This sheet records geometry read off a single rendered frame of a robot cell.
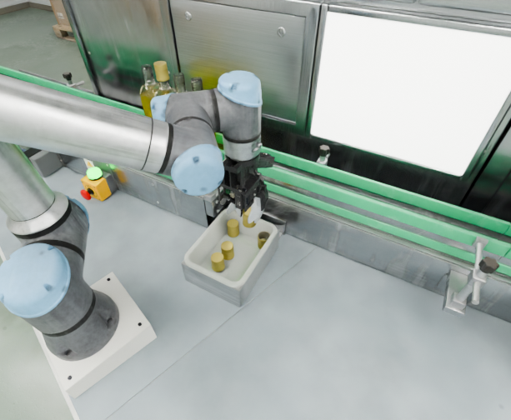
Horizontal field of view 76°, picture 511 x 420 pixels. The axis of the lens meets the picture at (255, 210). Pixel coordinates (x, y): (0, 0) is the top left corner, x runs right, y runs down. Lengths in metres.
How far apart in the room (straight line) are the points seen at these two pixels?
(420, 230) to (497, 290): 0.21
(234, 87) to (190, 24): 0.50
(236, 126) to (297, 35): 0.37
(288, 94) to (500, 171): 0.56
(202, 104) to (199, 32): 0.49
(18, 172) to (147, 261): 0.44
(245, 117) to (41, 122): 0.31
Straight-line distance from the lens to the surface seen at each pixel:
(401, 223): 0.87
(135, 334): 0.81
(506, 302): 0.98
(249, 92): 0.58
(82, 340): 0.79
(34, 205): 0.72
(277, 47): 0.94
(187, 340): 0.84
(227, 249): 0.89
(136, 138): 0.46
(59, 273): 0.67
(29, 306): 0.69
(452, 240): 0.88
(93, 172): 1.17
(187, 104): 0.57
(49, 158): 1.39
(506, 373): 0.97
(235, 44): 1.00
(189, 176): 0.46
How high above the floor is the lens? 1.51
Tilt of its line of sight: 45 degrees down
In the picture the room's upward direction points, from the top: straight up
